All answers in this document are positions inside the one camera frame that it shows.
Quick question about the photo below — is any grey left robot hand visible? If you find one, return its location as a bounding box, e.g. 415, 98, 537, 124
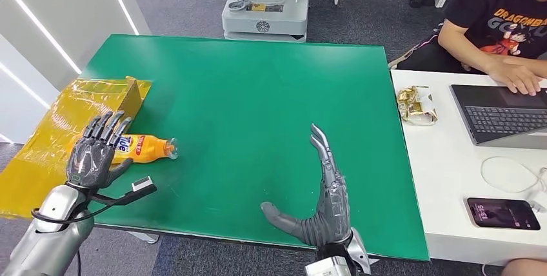
65, 110, 134, 191

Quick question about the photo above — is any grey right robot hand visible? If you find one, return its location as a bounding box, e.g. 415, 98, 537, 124
260, 123, 354, 248

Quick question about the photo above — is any orange plastic bottle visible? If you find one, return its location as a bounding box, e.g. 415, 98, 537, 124
108, 133, 179, 165

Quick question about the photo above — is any yellow taped cardboard box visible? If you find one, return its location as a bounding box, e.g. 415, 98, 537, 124
0, 76, 153, 220

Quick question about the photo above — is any white desk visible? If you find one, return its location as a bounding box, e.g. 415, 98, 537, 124
390, 68, 547, 266

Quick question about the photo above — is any gold snack wrapper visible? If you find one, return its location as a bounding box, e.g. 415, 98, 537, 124
395, 85, 439, 127

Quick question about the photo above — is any green table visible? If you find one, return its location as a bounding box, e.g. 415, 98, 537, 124
77, 34, 430, 262

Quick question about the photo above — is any black smartphone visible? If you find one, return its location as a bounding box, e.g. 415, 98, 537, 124
466, 197, 541, 232

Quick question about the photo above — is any grey laptop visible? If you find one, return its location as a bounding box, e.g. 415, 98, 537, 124
449, 84, 547, 151

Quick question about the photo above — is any person's knee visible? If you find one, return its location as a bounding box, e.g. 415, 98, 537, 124
501, 259, 547, 276

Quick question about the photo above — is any white charger adapter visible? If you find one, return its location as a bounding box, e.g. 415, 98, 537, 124
525, 193, 547, 215

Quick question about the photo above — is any person's right hand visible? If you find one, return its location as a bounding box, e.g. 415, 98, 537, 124
487, 57, 542, 96

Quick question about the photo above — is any person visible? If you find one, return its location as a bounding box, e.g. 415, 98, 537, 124
395, 0, 547, 96

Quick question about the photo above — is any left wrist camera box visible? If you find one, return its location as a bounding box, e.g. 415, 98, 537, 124
90, 175, 158, 207

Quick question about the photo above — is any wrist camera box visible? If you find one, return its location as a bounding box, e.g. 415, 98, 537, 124
304, 255, 354, 276
90, 175, 158, 207

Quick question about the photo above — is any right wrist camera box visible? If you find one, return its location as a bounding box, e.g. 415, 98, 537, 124
304, 255, 354, 276

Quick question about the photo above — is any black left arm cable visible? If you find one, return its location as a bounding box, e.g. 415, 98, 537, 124
30, 202, 113, 225

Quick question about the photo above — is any white charging cable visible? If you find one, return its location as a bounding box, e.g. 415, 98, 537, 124
479, 156, 547, 195

